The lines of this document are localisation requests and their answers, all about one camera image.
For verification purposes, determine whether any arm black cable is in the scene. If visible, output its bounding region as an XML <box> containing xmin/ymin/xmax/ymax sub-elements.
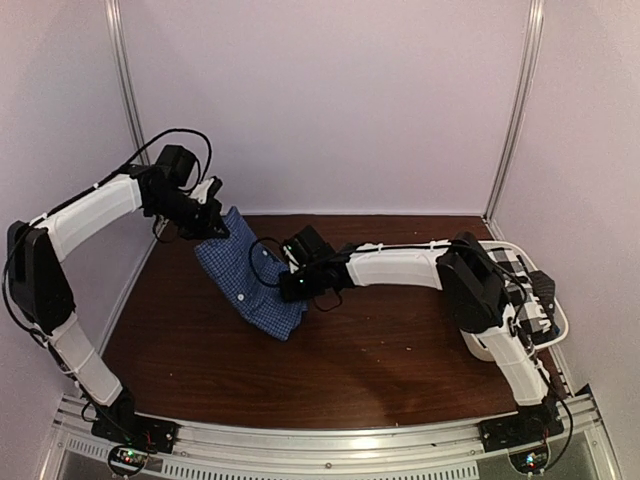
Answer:
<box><xmin>248</xmin><ymin>236</ymin><xmax>291</xmax><ymax>289</ymax></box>
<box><xmin>119</xmin><ymin>128</ymin><xmax>213</xmax><ymax>191</ymax></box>

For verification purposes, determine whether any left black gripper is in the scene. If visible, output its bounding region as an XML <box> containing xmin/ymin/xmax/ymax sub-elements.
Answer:
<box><xmin>147</xmin><ymin>187</ymin><xmax>229</xmax><ymax>240</ymax></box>

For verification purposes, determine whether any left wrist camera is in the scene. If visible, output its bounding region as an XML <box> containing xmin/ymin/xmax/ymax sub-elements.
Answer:
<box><xmin>155</xmin><ymin>145</ymin><xmax>223</xmax><ymax>204</ymax></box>

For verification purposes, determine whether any dark grey shirt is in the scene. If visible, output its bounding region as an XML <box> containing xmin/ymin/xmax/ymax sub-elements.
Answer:
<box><xmin>529</xmin><ymin>270</ymin><xmax>556</xmax><ymax>316</ymax></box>

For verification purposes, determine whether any round circuit board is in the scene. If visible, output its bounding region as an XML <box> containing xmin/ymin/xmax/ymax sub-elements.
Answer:
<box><xmin>509</xmin><ymin>445</ymin><xmax>550</xmax><ymax>476</ymax></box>
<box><xmin>107</xmin><ymin>445</ymin><xmax>151</xmax><ymax>477</ymax></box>

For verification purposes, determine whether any left round circuit board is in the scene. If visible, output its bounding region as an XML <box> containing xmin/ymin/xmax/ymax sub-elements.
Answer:
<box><xmin>107</xmin><ymin>445</ymin><xmax>151</xmax><ymax>477</ymax></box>

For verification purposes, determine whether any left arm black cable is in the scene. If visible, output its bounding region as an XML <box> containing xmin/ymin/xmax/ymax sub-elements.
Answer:
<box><xmin>119</xmin><ymin>128</ymin><xmax>213</xmax><ymax>191</ymax></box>

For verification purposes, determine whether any black white plaid shirt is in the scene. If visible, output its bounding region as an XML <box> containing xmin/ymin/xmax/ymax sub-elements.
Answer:
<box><xmin>487</xmin><ymin>247</ymin><xmax>562</xmax><ymax>347</ymax></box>

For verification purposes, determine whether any aluminium frame post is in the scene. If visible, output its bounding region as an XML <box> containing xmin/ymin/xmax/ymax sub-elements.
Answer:
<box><xmin>483</xmin><ymin>0</ymin><xmax>545</xmax><ymax>226</ymax></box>
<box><xmin>104</xmin><ymin>0</ymin><xmax>145</xmax><ymax>150</ymax></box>

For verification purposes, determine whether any aluminium front rail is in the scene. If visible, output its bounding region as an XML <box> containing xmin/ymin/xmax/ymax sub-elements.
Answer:
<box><xmin>36</xmin><ymin>395</ymin><xmax>621</xmax><ymax>479</ymax></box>

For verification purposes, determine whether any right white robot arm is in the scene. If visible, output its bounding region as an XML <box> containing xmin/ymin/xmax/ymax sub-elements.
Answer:
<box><xmin>278</xmin><ymin>226</ymin><xmax>565</xmax><ymax>442</ymax></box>

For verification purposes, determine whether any right aluminium frame post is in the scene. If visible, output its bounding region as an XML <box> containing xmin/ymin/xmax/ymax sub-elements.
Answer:
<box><xmin>483</xmin><ymin>0</ymin><xmax>545</xmax><ymax>226</ymax></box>

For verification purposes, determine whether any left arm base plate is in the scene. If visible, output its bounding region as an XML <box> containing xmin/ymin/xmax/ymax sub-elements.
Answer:
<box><xmin>91</xmin><ymin>415</ymin><xmax>178</xmax><ymax>454</ymax></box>

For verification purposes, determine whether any white plastic basket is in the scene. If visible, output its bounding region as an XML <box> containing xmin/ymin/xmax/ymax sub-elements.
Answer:
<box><xmin>480</xmin><ymin>240</ymin><xmax>569</xmax><ymax>351</ymax></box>

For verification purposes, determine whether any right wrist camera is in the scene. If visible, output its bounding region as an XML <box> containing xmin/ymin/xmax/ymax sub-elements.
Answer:
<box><xmin>281</xmin><ymin>225</ymin><xmax>335</xmax><ymax>273</ymax></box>

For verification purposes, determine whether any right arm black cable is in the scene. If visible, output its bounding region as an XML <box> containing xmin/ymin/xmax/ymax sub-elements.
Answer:
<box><xmin>248</xmin><ymin>236</ymin><xmax>291</xmax><ymax>289</ymax></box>

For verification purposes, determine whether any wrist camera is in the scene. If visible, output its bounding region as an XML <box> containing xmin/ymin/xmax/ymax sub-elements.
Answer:
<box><xmin>155</xmin><ymin>145</ymin><xmax>223</xmax><ymax>204</ymax></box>
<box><xmin>281</xmin><ymin>225</ymin><xmax>335</xmax><ymax>273</ymax></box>

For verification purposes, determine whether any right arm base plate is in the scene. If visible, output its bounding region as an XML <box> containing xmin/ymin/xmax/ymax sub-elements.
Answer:
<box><xmin>478</xmin><ymin>412</ymin><xmax>564</xmax><ymax>452</ymax></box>

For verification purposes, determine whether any left aluminium frame post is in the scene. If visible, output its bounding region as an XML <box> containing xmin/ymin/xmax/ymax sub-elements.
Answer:
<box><xmin>104</xmin><ymin>0</ymin><xmax>145</xmax><ymax>150</ymax></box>

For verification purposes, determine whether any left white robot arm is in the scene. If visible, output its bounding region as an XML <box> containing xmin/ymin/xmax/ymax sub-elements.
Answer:
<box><xmin>2</xmin><ymin>166</ymin><xmax>229</xmax><ymax>444</ymax></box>

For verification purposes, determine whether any right round circuit board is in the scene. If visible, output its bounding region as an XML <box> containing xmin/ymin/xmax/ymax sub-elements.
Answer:
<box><xmin>509</xmin><ymin>445</ymin><xmax>550</xmax><ymax>476</ymax></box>

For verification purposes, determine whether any blue checked long sleeve shirt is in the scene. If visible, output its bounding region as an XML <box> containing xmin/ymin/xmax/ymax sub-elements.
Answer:
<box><xmin>194</xmin><ymin>207</ymin><xmax>308</xmax><ymax>342</ymax></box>

